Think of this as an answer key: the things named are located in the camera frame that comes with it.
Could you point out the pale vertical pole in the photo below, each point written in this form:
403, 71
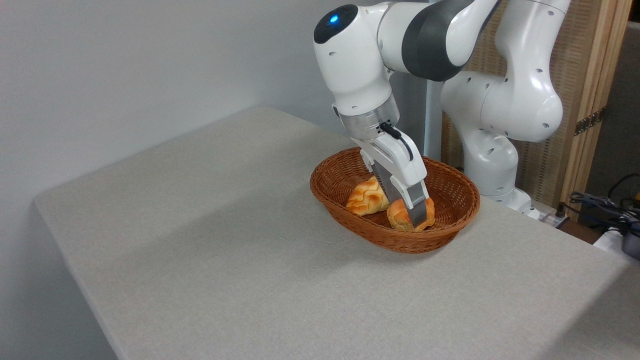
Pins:
432, 135

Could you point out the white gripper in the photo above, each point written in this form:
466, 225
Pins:
395, 160

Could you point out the long braided bread loaf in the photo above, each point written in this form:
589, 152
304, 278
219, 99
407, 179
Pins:
366, 200

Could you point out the brass screen hinge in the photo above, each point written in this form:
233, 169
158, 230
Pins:
590, 121

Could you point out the dark grey device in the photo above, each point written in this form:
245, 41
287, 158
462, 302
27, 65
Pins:
632, 245

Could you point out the round orange bread bun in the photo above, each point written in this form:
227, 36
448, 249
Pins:
398, 216

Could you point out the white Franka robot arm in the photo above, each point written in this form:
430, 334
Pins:
360, 65

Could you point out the white cloth-like object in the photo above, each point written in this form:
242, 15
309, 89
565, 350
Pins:
607, 242

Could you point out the brown wicker basket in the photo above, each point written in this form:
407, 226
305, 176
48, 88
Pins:
450, 200

